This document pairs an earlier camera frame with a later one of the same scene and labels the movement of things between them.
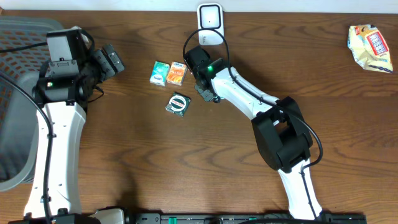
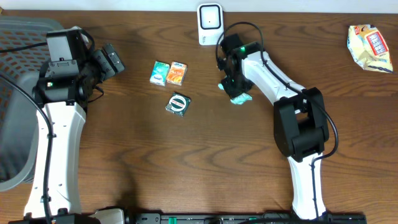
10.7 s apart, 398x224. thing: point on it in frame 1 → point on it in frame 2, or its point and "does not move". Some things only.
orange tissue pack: x=176 y=73 does not move
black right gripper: x=205 y=96 → x=232 y=92
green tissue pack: x=160 y=73 does not move
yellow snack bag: x=369 y=48 does not move
